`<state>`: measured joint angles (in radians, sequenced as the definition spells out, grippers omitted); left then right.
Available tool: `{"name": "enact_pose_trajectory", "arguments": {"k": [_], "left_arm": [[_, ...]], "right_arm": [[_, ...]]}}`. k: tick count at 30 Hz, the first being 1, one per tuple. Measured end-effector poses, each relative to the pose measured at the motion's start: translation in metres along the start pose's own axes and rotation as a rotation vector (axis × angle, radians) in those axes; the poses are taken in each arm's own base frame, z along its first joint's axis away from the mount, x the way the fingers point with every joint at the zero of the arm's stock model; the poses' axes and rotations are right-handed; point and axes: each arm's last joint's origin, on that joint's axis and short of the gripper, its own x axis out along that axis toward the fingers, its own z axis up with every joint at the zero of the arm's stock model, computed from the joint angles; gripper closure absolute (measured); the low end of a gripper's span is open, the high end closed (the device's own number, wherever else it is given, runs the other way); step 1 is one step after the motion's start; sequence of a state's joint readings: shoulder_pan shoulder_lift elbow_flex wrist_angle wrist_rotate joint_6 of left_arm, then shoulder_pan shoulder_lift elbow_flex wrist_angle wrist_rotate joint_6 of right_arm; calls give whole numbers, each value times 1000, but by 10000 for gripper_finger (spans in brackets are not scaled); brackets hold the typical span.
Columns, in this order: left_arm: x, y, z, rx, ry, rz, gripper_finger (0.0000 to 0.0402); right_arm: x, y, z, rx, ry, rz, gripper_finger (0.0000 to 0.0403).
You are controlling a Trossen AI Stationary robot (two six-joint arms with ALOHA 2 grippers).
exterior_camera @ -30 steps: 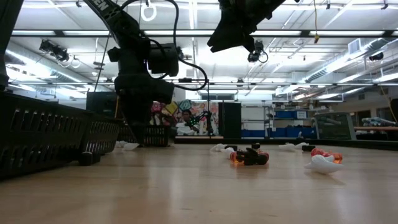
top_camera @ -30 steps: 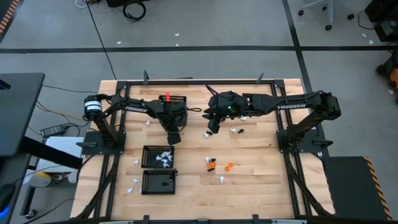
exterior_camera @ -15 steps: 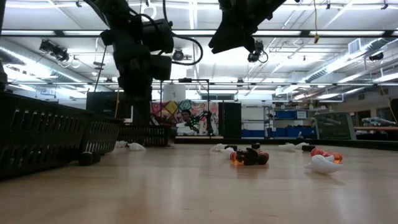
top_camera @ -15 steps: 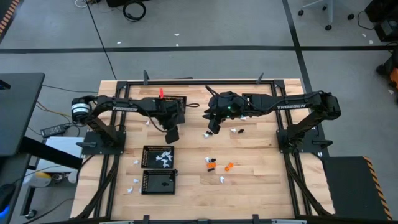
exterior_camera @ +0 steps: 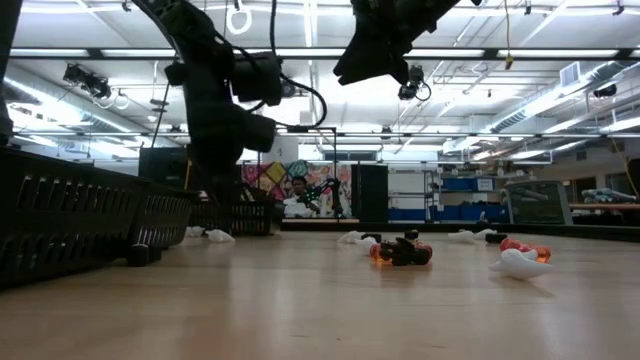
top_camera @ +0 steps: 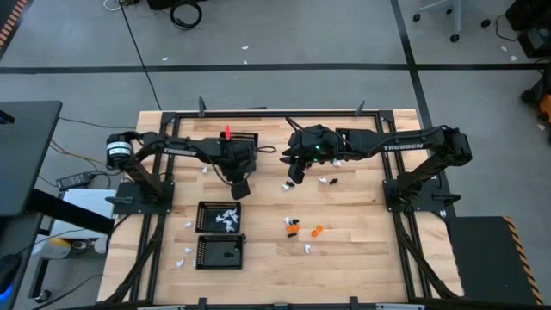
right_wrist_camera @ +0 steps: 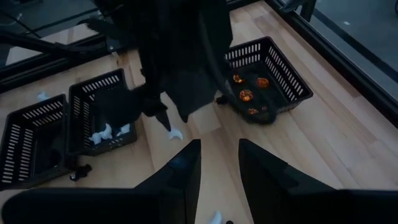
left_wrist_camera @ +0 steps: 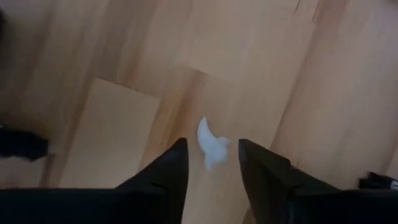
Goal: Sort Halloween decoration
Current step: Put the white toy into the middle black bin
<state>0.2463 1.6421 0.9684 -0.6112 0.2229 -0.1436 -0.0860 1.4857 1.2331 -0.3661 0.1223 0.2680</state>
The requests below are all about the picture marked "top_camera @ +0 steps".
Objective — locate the white strip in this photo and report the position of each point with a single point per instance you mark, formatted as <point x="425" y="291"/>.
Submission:
<point x="161" y="307"/>
<point x="400" y="307"/>

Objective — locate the black desk leg beam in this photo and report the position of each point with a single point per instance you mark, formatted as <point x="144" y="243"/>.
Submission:
<point x="69" y="211"/>

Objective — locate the hazard-striped floor strip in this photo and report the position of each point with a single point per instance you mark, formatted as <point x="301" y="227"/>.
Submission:
<point x="8" y="21"/>

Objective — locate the black slotted plastic basket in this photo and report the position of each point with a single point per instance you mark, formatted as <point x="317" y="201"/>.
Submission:
<point x="215" y="260"/>
<point x="247" y="136"/>
<point x="206" y="224"/>

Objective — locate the black hazard-striped floor mat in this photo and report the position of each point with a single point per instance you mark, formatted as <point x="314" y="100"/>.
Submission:
<point x="486" y="258"/>

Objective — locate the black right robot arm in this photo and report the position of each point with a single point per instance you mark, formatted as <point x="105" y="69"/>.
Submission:
<point x="409" y="144"/>

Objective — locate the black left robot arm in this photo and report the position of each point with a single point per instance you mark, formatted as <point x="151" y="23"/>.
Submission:
<point x="181" y="151"/>

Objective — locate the black equipment box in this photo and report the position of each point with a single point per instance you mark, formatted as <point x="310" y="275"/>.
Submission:
<point x="534" y="26"/>

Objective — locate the grey office chair base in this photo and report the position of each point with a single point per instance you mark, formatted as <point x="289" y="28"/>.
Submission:
<point x="457" y="13"/>

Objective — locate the black frame upright post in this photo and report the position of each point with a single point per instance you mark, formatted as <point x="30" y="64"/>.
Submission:
<point x="201" y="105"/>
<point x="360" y="107"/>

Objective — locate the black aluminium table frame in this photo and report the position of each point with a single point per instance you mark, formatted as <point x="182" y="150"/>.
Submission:
<point x="280" y="114"/>

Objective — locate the black floor device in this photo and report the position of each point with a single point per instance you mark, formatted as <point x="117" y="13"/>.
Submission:
<point x="172" y="3"/>

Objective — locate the yellow white round roll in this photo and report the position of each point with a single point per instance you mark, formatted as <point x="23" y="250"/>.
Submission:
<point x="58" y="248"/>

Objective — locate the small red tag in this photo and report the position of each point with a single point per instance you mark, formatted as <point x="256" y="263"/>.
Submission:
<point x="227" y="132"/>

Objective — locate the black power adapter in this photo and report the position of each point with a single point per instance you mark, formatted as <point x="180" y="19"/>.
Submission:
<point x="75" y="180"/>

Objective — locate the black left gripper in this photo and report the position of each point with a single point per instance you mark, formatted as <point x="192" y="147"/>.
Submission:
<point x="237" y="159"/>

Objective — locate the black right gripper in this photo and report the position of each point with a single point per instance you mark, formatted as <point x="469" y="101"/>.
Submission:
<point x="316" y="144"/>

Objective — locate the black desk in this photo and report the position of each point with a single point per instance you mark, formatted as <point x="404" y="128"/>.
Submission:
<point x="26" y="150"/>

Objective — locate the black and orange machine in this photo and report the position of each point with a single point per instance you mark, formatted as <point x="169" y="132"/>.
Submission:
<point x="540" y="99"/>

